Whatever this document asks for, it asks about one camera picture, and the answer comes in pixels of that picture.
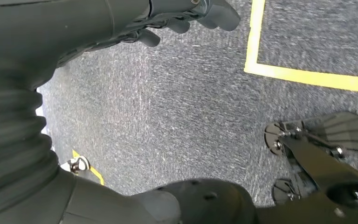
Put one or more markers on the black round joint cover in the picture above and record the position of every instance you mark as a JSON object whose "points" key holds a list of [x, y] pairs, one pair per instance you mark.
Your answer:
{"points": [[210, 201]]}

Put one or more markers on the yellow floor tape square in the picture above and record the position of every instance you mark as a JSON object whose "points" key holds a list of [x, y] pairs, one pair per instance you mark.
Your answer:
{"points": [[96, 175], [254, 31]]}

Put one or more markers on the black and white sneaker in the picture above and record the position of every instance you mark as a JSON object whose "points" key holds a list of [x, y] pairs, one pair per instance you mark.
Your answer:
{"points": [[80, 164]]}

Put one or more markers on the black robot leg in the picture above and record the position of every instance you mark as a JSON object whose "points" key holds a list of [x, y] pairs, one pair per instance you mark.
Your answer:
{"points": [[321, 167]]}

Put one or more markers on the black robot foot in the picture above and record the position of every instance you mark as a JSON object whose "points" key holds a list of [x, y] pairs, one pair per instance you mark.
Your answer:
{"points": [[349, 130]]}

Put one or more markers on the ribbed grey left arm sleeve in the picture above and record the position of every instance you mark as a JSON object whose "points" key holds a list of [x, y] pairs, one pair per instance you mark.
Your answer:
{"points": [[9, 139]]}

